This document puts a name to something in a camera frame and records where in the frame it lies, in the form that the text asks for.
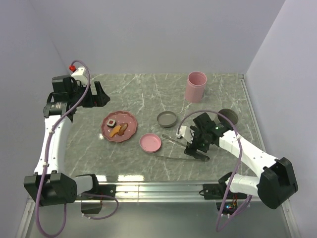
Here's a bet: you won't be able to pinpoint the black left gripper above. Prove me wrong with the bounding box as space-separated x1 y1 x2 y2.
69 81 110 108

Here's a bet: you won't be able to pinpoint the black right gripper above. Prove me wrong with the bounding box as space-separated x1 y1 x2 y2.
184 125 210 161

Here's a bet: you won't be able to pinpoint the sushi roll piece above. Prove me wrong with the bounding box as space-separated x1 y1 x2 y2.
106 119 116 128

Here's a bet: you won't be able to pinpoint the metal tongs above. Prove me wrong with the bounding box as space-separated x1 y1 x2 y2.
156 134 209 163

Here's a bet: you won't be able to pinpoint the orange food piece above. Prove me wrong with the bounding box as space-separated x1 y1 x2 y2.
109 125 121 137

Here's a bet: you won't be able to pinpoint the brown fried meat piece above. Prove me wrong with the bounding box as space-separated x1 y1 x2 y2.
117 122 129 136

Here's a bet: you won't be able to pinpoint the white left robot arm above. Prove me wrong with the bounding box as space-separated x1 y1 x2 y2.
24 75 110 206

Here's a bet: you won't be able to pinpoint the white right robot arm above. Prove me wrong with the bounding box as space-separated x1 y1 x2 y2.
176 110 298 209

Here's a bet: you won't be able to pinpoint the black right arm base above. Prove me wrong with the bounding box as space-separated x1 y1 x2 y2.
199 183 248 215

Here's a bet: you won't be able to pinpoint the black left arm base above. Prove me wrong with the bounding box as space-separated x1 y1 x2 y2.
77 184 118 217

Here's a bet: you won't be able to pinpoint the pink polka dot plate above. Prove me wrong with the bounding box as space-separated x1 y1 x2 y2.
101 111 138 142

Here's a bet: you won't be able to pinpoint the grey round lid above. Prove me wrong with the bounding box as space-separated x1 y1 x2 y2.
157 111 177 128

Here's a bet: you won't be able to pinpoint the pink round lid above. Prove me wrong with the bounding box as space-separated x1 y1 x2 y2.
139 133 161 153

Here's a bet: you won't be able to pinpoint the grey cylindrical container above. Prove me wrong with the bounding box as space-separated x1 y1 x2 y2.
218 109 239 125

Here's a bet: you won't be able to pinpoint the pink cylindrical container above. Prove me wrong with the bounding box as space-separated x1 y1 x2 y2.
185 71 207 103

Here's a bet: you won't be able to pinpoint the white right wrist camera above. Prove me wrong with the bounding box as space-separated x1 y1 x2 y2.
176 126 191 140

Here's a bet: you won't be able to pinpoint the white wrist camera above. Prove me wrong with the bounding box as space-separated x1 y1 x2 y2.
69 65 88 86
176 126 191 140

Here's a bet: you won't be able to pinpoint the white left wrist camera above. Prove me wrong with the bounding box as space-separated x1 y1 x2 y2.
69 65 88 86

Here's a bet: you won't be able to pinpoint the aluminium front rail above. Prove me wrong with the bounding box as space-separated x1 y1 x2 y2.
14 180 300 238

